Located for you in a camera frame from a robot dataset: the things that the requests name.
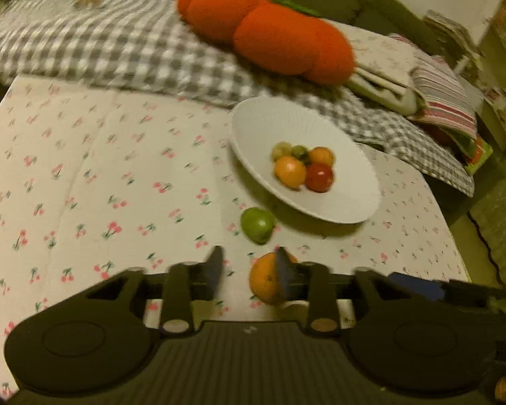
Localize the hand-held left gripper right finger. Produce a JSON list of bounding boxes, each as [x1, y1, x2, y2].
[[275, 247, 411, 335]]

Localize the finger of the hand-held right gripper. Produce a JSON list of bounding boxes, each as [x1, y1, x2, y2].
[[388, 272, 506, 305]]

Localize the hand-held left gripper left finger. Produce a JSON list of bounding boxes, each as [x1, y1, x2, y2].
[[88, 245, 225, 335]]

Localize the orange mandarin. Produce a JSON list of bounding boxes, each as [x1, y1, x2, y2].
[[274, 156, 307, 190], [308, 146, 335, 167], [249, 252, 299, 304]]

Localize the white ribbed bowl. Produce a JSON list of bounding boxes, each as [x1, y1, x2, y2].
[[230, 96, 382, 224]]

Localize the red tomato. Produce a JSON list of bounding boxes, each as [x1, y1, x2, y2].
[[305, 163, 335, 193]]

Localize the yellow-green plum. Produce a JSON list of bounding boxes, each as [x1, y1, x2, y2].
[[272, 142, 293, 162]]

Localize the green textured floor mat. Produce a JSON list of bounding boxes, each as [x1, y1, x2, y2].
[[468, 152, 506, 292]]

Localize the cherry print tablecloth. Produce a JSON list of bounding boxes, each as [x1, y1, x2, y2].
[[0, 74, 471, 399]]

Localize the green and orange bag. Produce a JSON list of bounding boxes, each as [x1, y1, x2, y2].
[[464, 135, 494, 176]]

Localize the folded striped cloths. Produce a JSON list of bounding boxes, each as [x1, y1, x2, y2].
[[390, 34, 479, 153]]

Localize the folded beige floral cloth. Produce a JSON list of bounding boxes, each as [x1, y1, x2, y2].
[[337, 23, 422, 112]]

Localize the orange pumpkin cushion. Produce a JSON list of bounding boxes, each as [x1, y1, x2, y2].
[[177, 0, 357, 85]]

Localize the grey white checkered blanket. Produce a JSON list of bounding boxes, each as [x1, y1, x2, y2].
[[0, 0, 476, 197]]

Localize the stack of papers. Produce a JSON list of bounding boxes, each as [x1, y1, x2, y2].
[[424, 10, 477, 49]]

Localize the olive green sofa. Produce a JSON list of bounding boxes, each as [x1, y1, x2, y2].
[[0, 0, 452, 119]]

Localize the black cable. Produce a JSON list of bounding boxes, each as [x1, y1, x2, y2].
[[467, 211, 504, 288]]

